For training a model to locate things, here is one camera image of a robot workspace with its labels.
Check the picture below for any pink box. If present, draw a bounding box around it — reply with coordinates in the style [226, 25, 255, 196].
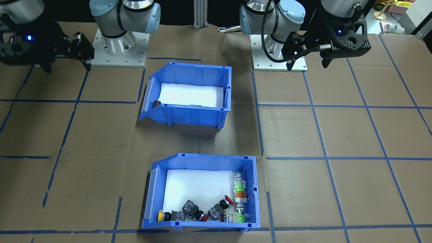
[387, 3, 411, 14]

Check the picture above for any short aluminium profile post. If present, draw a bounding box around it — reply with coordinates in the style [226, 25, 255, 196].
[193, 0, 207, 29]

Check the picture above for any red flat push button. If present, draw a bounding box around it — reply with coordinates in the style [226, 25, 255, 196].
[199, 206, 223, 222]

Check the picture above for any blue bin with push buttons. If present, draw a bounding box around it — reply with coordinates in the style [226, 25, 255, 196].
[142, 153, 261, 233]

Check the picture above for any blue bin with battery box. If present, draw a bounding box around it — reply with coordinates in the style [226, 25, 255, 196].
[138, 62, 233, 130]

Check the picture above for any wooden stand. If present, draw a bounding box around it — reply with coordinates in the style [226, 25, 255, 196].
[373, 0, 394, 20]

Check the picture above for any large white foam pad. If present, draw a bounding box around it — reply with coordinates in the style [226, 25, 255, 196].
[162, 169, 242, 222]

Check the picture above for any black contact block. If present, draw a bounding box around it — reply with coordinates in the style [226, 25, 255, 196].
[182, 199, 200, 219]

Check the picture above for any silver button with green block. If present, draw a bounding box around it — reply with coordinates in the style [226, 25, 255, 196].
[236, 203, 247, 223]
[235, 172, 247, 192]

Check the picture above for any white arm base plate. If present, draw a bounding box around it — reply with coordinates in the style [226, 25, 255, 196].
[90, 28, 150, 68]
[251, 35, 308, 72]

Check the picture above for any yellow push button switch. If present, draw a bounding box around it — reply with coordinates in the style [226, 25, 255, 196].
[157, 210, 185, 223]

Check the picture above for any small white foam pad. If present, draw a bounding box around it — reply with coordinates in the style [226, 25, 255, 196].
[158, 83, 225, 109]

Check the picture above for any white patterned cup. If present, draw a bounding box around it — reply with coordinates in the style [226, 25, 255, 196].
[380, 21, 405, 34]

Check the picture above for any red mushroom emergency button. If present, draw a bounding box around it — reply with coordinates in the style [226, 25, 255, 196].
[216, 195, 234, 212]

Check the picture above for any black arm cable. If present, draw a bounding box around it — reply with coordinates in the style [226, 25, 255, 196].
[262, 0, 298, 63]

